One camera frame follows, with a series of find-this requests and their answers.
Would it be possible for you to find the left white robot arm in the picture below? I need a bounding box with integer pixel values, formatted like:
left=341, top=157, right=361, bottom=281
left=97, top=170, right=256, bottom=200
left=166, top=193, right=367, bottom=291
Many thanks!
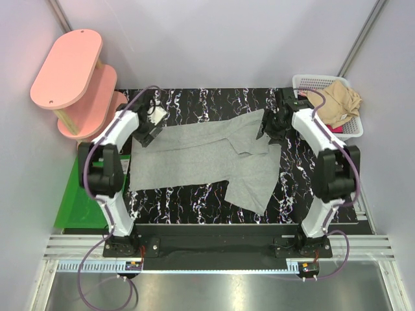
left=78, top=89, right=166, bottom=257

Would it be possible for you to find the magenta t-shirt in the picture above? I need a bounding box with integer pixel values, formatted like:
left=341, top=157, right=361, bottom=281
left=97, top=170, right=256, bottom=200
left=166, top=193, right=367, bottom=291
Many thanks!
left=326, top=124, right=343, bottom=133

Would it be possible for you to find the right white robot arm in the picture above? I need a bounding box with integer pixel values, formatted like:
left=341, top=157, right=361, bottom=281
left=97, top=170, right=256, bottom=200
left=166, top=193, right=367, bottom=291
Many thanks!
left=257, top=87, right=361, bottom=257

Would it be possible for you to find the beige t-shirt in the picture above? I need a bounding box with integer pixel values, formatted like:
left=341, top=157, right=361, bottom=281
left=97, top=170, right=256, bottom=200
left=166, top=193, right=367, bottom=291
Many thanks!
left=317, top=80, right=362, bottom=128

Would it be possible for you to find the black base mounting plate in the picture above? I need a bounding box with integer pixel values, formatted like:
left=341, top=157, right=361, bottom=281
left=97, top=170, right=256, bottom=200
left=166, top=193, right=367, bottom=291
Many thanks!
left=103, top=224, right=333, bottom=259

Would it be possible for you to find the green plastic board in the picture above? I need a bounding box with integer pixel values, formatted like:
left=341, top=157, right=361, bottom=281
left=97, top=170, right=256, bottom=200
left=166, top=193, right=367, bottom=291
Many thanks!
left=53, top=154, right=132, bottom=229

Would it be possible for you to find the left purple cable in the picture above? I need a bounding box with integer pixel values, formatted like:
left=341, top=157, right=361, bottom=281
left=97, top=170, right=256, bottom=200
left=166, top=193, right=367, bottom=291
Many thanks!
left=77, top=84, right=163, bottom=308

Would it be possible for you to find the grey t-shirt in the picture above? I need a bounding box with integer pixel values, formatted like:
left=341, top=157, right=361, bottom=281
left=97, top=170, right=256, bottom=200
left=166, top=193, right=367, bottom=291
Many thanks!
left=130, top=109, right=281, bottom=215

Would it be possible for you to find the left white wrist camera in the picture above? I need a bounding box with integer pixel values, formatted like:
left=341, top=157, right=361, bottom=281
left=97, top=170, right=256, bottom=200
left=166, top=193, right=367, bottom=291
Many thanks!
left=147, top=106, right=168, bottom=127

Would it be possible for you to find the white plastic laundry basket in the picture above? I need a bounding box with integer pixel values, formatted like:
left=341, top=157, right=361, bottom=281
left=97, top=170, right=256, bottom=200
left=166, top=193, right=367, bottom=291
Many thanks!
left=292, top=74, right=364, bottom=141

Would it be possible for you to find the aluminium frame rail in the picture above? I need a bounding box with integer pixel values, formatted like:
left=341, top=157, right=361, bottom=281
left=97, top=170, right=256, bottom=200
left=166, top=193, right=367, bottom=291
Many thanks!
left=44, top=235, right=394, bottom=274

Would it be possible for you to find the black marble pattern mat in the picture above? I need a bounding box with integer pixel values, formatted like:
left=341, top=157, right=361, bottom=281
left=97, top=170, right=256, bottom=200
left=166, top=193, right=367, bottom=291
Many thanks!
left=124, top=88, right=315, bottom=224

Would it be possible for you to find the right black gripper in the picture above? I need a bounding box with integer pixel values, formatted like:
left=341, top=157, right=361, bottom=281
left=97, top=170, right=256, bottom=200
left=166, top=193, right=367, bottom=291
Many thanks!
left=255, top=109, right=288, bottom=146

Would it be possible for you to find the pink three-tier shelf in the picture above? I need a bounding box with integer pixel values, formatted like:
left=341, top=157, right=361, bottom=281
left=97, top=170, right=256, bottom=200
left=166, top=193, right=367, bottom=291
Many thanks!
left=30, top=29, right=127, bottom=143

